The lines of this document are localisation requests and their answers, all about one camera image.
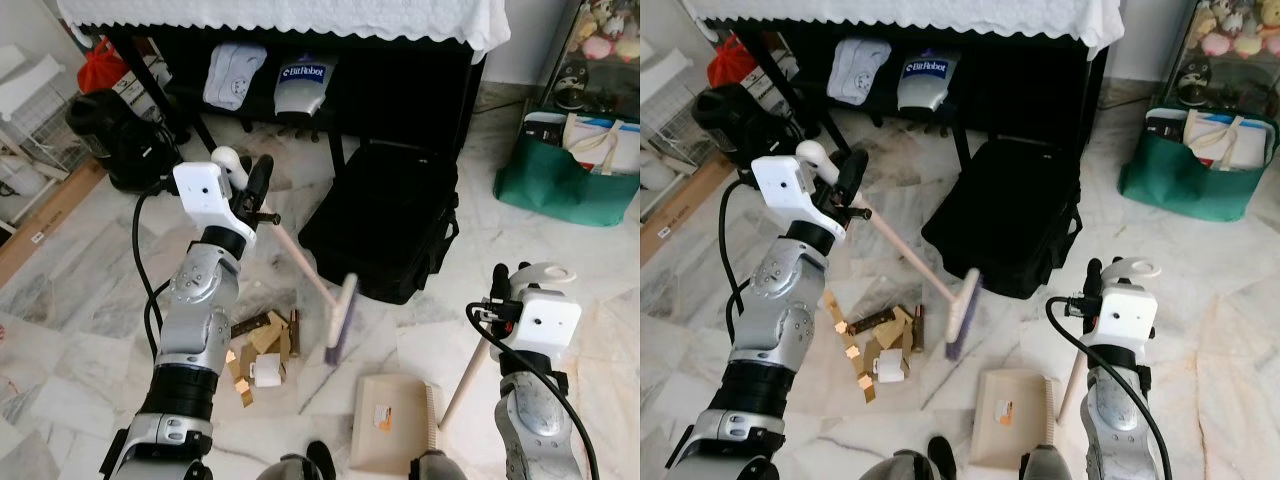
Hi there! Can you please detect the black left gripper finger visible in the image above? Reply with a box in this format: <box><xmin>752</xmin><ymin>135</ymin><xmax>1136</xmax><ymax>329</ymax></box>
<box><xmin>836</xmin><ymin>148</ymin><xmax>869</xmax><ymax>197</ymax></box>
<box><xmin>246</xmin><ymin>154</ymin><xmax>276</xmax><ymax>203</ymax></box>

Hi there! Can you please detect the wooden broom with cream handle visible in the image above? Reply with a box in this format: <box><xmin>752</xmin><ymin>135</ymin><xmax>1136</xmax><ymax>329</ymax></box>
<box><xmin>795</xmin><ymin>140</ymin><xmax>983</xmax><ymax>361</ymax></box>
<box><xmin>212</xmin><ymin>147</ymin><xmax>359</xmax><ymax>366</ymax></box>

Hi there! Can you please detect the cream dustpan with wooden stick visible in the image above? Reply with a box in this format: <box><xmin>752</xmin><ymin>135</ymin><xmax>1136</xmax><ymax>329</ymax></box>
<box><xmin>970</xmin><ymin>257</ymin><xmax>1163</xmax><ymax>473</ymax></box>
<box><xmin>348</xmin><ymin>262</ymin><xmax>578</xmax><ymax>477</ymax></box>

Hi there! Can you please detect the green fabric bag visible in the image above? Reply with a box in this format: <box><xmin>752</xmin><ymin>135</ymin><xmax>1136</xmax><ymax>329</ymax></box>
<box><xmin>493</xmin><ymin>108</ymin><xmax>641</xmax><ymax>228</ymax></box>
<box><xmin>1118</xmin><ymin>105</ymin><xmax>1279</xmax><ymax>223</ymax></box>

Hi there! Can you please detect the white BitRobot bag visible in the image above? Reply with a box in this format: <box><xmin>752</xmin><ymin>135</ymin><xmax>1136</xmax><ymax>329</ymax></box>
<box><xmin>897</xmin><ymin>50</ymin><xmax>963</xmax><ymax>113</ymax></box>
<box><xmin>272</xmin><ymin>55</ymin><xmax>339</xmax><ymax>119</ymax></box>

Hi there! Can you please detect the white patterned bag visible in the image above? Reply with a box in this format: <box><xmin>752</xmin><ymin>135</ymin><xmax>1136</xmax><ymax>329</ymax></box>
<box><xmin>203</xmin><ymin>42</ymin><xmax>268</xmax><ymax>111</ymax></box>
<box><xmin>828</xmin><ymin>38</ymin><xmax>893</xmax><ymax>106</ymax></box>

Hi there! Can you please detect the black fabric suitcase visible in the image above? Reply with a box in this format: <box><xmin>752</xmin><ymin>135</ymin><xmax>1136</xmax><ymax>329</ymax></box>
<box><xmin>298</xmin><ymin>140</ymin><xmax>461</xmax><ymax>306</ymax></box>
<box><xmin>920</xmin><ymin>135</ymin><xmax>1083</xmax><ymax>299</ymax></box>

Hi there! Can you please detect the white printed carton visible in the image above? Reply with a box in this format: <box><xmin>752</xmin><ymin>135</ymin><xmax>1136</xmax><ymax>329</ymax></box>
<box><xmin>112</xmin><ymin>55</ymin><xmax>166</xmax><ymax>121</ymax></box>
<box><xmin>745</xmin><ymin>50</ymin><xmax>796</xmax><ymax>116</ymax></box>

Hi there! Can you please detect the black round appliance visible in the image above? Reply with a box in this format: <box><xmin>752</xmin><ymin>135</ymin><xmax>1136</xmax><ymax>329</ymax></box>
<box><xmin>690</xmin><ymin>85</ymin><xmax>801</xmax><ymax>173</ymax></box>
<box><xmin>65</xmin><ymin>88</ymin><xmax>183</xmax><ymax>194</ymax></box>

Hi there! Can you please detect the small black box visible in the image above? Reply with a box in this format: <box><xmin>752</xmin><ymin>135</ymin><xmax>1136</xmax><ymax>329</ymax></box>
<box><xmin>524</xmin><ymin>110</ymin><xmax>569</xmax><ymax>151</ymax></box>
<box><xmin>1145</xmin><ymin>108</ymin><xmax>1191</xmax><ymax>141</ymax></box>

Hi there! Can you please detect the white and blue carton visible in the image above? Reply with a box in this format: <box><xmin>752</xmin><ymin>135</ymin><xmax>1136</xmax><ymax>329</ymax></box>
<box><xmin>565</xmin><ymin>113</ymin><xmax>641</xmax><ymax>176</ymax></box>
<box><xmin>1185</xmin><ymin>110</ymin><xmax>1271</xmax><ymax>169</ymax></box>

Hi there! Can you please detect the brown flat cardboard box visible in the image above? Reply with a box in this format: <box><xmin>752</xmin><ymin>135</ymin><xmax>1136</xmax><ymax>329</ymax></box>
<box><xmin>640</xmin><ymin>150</ymin><xmax>741</xmax><ymax>266</ymax></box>
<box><xmin>0</xmin><ymin>158</ymin><xmax>109</xmax><ymax>286</ymax></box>

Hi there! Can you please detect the white lace cloth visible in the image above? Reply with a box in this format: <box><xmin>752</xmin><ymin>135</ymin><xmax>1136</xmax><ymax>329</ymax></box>
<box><xmin>690</xmin><ymin>0</ymin><xmax>1126</xmax><ymax>59</ymax></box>
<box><xmin>55</xmin><ymin>0</ymin><xmax>511</xmax><ymax>63</ymax></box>

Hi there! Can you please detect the red plastic bag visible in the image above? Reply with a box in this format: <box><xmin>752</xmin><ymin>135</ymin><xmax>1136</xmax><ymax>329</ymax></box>
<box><xmin>707</xmin><ymin>33</ymin><xmax>759</xmax><ymax>89</ymax></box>
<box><xmin>78</xmin><ymin>38</ymin><xmax>131</xmax><ymax>96</ymax></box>

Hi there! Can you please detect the grey right robot leg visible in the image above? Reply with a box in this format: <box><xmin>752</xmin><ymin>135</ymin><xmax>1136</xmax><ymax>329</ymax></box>
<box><xmin>408</xmin><ymin>450</ymin><xmax>456</xmax><ymax>480</ymax></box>
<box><xmin>1020</xmin><ymin>445</ymin><xmax>1067</xmax><ymax>480</ymax></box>

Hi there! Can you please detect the grey robot leg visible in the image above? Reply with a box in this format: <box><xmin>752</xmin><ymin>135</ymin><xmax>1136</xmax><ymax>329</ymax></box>
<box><xmin>858</xmin><ymin>435</ymin><xmax>963</xmax><ymax>480</ymax></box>
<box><xmin>1020</xmin><ymin>445</ymin><xmax>1067</xmax><ymax>480</ymax></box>
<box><xmin>408</xmin><ymin>450</ymin><xmax>456</xmax><ymax>480</ymax></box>
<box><xmin>255</xmin><ymin>440</ymin><xmax>341</xmax><ymax>480</ymax></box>

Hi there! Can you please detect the dark grey plush toy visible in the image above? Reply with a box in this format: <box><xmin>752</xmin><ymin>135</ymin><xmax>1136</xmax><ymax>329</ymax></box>
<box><xmin>1178</xmin><ymin>55</ymin><xmax>1214</xmax><ymax>106</ymax></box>
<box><xmin>553</xmin><ymin>55</ymin><xmax>591</xmax><ymax>109</ymax></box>

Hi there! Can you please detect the glass display cabinet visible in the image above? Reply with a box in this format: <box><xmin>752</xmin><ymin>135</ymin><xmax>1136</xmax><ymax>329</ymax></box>
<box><xmin>540</xmin><ymin>0</ymin><xmax>641</xmax><ymax>116</ymax></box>
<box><xmin>1165</xmin><ymin>0</ymin><xmax>1280</xmax><ymax>111</ymax></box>

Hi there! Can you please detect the grey left robot leg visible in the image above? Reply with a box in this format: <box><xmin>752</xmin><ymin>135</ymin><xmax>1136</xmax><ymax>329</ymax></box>
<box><xmin>858</xmin><ymin>435</ymin><xmax>963</xmax><ymax>480</ymax></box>
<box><xmin>255</xmin><ymin>440</ymin><xmax>341</xmax><ymax>480</ymax></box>

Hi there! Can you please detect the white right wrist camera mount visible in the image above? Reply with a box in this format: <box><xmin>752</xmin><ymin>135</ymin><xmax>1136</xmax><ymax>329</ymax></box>
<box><xmin>1097</xmin><ymin>280</ymin><xmax>1161</xmax><ymax>351</ymax></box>
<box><xmin>513</xmin><ymin>288</ymin><xmax>584</xmax><ymax>358</ymax></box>

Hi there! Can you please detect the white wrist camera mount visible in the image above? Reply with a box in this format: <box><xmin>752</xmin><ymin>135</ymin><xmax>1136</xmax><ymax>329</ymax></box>
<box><xmin>1097</xmin><ymin>280</ymin><xmax>1161</xmax><ymax>351</ymax></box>
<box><xmin>173</xmin><ymin>160</ymin><xmax>259</xmax><ymax>248</ymax></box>
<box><xmin>513</xmin><ymin>288</ymin><xmax>584</xmax><ymax>358</ymax></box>
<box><xmin>750</xmin><ymin>155</ymin><xmax>849</xmax><ymax>241</ymax></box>

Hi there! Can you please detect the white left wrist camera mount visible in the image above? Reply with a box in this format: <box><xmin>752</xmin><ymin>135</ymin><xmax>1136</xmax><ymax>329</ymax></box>
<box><xmin>173</xmin><ymin>160</ymin><xmax>259</xmax><ymax>248</ymax></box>
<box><xmin>750</xmin><ymin>155</ymin><xmax>849</xmax><ymax>241</ymax></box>

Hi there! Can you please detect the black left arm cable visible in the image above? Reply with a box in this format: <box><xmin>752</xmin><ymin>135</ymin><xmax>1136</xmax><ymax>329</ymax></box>
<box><xmin>717</xmin><ymin>175</ymin><xmax>761</xmax><ymax>321</ymax></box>
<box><xmin>131</xmin><ymin>180</ymin><xmax>181</xmax><ymax>361</ymax></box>

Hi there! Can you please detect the white wire rack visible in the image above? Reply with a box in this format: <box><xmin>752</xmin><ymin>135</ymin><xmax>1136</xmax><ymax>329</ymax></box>
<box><xmin>0</xmin><ymin>45</ymin><xmax>91</xmax><ymax>226</ymax></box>
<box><xmin>640</xmin><ymin>40</ymin><xmax>716</xmax><ymax>196</ymax></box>

